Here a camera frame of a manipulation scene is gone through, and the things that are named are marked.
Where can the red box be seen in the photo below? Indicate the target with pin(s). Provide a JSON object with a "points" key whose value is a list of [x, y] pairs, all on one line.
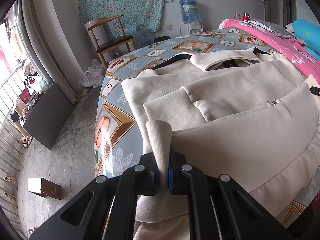
{"points": [[25, 96]]}

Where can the cream jacket with black trim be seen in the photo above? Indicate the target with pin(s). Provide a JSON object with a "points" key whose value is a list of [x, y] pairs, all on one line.
{"points": [[225, 142]]}

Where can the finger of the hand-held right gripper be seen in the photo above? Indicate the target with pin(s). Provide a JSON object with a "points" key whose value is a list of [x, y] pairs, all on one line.
{"points": [[315, 89]]}

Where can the wooden chair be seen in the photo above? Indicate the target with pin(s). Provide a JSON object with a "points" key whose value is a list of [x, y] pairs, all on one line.
{"points": [[115, 42]]}

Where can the blue water jug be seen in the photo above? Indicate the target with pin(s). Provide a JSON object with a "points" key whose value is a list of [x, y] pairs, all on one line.
{"points": [[189, 10]]}

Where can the blue pillow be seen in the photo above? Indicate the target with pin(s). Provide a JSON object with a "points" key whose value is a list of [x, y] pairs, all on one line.
{"points": [[306, 35]]}

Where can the pink floral blanket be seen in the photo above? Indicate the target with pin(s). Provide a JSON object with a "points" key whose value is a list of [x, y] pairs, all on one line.
{"points": [[282, 47]]}

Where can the white water dispenser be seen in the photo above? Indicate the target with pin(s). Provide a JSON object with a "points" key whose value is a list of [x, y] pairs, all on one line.
{"points": [[192, 28]]}

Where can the dark grey cabinet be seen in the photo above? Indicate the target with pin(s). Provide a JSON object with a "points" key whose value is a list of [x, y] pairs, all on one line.
{"points": [[47, 117]]}

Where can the grey glitter cushion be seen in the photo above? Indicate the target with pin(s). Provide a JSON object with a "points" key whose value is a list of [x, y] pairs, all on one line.
{"points": [[270, 27]]}

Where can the grey curtain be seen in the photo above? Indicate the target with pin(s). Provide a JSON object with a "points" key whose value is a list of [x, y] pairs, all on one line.
{"points": [[47, 42]]}

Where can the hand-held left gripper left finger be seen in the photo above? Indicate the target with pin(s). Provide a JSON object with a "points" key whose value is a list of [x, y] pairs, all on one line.
{"points": [[150, 177]]}

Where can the fruit print tablecloth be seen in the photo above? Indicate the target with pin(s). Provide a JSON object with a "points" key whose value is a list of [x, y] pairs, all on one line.
{"points": [[140, 62]]}

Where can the pale pink bin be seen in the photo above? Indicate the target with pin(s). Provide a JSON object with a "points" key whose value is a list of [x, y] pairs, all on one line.
{"points": [[96, 27]]}

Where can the beige shoe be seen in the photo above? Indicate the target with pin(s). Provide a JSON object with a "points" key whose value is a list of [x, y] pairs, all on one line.
{"points": [[9, 197], [10, 181]]}

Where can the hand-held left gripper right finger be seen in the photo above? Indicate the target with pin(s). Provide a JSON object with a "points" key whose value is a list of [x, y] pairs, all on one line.
{"points": [[171, 178]]}

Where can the teal floral wall cloth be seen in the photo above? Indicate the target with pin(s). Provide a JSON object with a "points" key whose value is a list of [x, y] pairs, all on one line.
{"points": [[120, 2]]}

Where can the metal window railing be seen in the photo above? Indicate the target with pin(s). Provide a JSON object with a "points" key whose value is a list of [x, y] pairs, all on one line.
{"points": [[10, 135]]}

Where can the small brown wooden box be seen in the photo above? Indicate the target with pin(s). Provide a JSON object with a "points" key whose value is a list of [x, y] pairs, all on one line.
{"points": [[47, 188]]}

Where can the white and red plastic bag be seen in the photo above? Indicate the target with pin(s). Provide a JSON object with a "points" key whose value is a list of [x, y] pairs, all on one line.
{"points": [[37, 83]]}

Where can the empty clear water jug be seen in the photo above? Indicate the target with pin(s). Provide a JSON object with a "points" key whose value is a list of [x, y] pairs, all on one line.
{"points": [[141, 38]]}

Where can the white wall socket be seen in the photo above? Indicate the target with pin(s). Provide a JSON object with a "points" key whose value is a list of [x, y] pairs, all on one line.
{"points": [[167, 27]]}

